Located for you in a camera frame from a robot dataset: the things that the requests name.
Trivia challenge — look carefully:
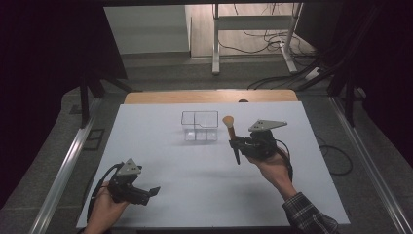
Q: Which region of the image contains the aluminium floor rail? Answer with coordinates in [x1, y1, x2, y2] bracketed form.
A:
[28, 97, 103, 234]
[328, 96, 413, 234]

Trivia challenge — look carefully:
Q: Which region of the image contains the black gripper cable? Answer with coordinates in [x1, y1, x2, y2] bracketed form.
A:
[86, 161, 126, 223]
[275, 138, 294, 182]

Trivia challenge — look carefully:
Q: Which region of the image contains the black metal stand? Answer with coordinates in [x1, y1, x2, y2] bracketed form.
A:
[294, 4, 366, 129]
[78, 69, 143, 130]

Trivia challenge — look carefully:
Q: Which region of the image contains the black curtain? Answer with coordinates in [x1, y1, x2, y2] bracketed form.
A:
[0, 0, 129, 210]
[294, 0, 413, 168]

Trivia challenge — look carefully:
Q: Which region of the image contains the white desk frame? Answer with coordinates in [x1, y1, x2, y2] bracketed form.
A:
[211, 2, 305, 76]

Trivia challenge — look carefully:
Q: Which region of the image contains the black looped floor cable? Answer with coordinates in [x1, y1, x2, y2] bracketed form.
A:
[314, 134, 355, 177]

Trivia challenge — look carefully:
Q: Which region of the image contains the black cable under desk frame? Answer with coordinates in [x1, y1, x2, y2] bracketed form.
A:
[216, 29, 295, 56]

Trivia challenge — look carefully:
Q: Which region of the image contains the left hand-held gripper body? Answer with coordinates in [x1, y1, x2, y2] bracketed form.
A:
[107, 158, 151, 206]

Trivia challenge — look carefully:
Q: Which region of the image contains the person's left hand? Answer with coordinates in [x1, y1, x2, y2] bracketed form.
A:
[84, 180, 131, 234]

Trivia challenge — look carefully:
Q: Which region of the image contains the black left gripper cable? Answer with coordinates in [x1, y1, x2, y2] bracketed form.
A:
[86, 161, 126, 223]

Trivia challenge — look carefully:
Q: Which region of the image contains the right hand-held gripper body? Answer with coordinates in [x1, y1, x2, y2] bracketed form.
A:
[243, 119, 288, 161]

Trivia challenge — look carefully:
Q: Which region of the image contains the makeup brush with black handle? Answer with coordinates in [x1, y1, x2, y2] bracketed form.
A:
[222, 115, 242, 166]

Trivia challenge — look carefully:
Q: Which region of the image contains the white power strip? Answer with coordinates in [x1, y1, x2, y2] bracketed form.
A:
[305, 66, 323, 82]

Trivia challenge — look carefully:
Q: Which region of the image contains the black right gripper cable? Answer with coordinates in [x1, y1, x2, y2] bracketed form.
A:
[275, 138, 294, 182]

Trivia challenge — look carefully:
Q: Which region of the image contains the bundle of black floor cables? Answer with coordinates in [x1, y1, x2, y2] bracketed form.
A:
[246, 48, 324, 91]

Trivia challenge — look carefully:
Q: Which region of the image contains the clear acrylic organizer box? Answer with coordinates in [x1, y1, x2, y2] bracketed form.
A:
[180, 110, 220, 142]

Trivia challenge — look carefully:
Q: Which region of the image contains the white table mat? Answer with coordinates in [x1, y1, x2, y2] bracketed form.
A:
[75, 101, 352, 229]

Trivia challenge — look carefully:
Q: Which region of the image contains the person's right hand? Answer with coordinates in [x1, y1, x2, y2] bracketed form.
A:
[245, 147, 298, 201]

